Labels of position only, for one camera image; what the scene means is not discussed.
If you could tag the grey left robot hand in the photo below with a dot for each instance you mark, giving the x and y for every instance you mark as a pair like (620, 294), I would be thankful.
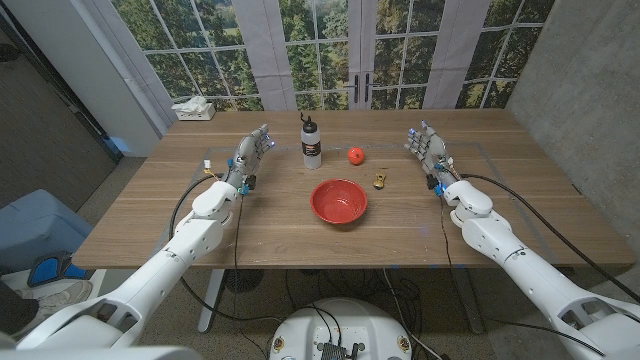
(245, 155)

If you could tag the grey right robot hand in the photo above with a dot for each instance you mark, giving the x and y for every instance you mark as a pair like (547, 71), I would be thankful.
(432, 150)

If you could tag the clear oil cruet black pump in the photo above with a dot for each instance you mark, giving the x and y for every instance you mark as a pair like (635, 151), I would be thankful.
(311, 150)

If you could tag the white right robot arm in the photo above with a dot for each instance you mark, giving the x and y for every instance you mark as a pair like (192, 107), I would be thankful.
(530, 275)

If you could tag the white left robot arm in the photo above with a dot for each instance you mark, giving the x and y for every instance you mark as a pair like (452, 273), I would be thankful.
(160, 270)

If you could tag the red bowl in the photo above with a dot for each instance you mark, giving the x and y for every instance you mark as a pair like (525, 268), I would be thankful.
(338, 202)

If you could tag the yellow toy car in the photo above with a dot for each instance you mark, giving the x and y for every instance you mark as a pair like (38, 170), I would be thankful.
(379, 181)

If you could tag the white tissue box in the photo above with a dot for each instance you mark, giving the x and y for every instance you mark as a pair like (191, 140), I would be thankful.
(195, 113)

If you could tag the red tomato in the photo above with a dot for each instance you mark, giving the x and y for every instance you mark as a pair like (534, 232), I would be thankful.
(356, 156)

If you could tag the round black floor fan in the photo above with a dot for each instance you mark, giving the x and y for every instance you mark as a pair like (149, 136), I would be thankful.
(244, 280)

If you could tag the printed window backdrop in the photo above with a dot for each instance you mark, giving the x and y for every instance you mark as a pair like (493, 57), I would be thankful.
(320, 50)

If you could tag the white table leg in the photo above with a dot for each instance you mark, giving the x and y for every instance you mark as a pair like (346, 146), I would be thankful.
(210, 300)

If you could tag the grey table leg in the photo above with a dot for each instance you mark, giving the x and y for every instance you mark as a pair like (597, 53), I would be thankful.
(467, 300)

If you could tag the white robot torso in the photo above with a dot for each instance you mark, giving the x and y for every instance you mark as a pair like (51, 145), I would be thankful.
(375, 325)

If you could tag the blue and black pedal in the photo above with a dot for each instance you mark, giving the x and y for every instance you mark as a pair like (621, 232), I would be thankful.
(50, 267)

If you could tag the white sneaker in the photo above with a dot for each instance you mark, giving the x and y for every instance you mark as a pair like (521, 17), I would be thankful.
(65, 297)

